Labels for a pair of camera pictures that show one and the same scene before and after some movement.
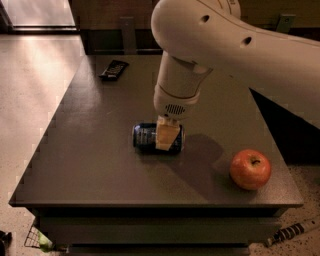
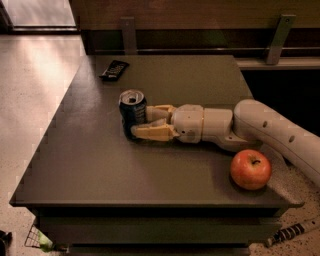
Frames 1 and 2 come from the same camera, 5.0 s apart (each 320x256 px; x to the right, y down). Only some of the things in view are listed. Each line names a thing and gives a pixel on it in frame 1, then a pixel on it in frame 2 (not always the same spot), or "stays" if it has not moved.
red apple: [250, 170] stays
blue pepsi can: [144, 140] to [133, 110]
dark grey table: [96, 196] stays
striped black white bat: [290, 231] stays
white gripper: [174, 106] to [188, 122]
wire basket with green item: [36, 238] stays
